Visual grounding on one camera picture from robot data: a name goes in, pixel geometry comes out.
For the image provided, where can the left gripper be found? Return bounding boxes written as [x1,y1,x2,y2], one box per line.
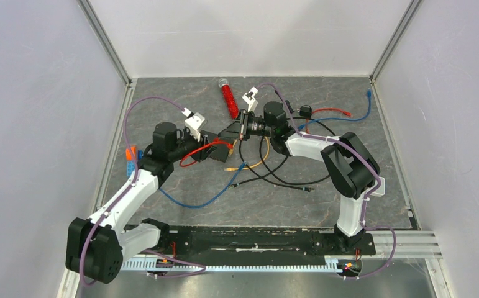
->
[169,129,217,163]

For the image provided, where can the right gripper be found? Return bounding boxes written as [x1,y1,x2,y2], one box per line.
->
[219,110,275,142]

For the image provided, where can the black network switch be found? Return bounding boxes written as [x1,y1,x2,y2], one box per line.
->
[201,130,236,163]

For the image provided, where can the short red ethernet cable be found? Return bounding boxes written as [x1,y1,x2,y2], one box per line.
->
[179,140,234,168]

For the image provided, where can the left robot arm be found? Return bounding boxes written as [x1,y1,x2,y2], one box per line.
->
[65,122,208,284]

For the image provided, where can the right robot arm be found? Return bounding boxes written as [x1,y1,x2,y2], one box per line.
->
[218,101,384,253]

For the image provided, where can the red glitter tube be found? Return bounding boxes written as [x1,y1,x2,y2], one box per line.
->
[218,78,239,119]

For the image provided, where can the blue orange toy bricks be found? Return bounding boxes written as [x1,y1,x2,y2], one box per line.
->
[125,146,145,178]

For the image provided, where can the black power adapter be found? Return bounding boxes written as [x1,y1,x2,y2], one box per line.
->
[274,89,314,120]

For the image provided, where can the black cable teal collar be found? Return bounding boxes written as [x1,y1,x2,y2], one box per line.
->
[239,117,339,193]
[230,119,339,190]

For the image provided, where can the yellow ethernet cable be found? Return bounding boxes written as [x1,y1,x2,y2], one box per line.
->
[224,135,271,173]

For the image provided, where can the long blue ethernet cable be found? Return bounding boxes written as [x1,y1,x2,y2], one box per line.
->
[158,161,249,209]

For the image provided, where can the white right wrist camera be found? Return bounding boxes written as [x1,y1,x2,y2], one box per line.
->
[242,87,258,112]

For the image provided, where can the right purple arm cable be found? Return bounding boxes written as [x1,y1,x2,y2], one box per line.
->
[257,83,397,281]

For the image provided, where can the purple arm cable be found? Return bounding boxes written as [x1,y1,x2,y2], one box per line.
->
[257,83,397,281]
[78,96,207,287]

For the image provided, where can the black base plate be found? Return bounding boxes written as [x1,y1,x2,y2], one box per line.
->
[152,225,376,266]

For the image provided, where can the far red ethernet cable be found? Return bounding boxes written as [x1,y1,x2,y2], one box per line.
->
[304,107,352,135]

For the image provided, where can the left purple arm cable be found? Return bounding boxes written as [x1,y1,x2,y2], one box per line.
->
[78,96,207,287]

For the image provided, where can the far blue ethernet cable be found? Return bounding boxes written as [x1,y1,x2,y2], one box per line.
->
[298,88,373,130]

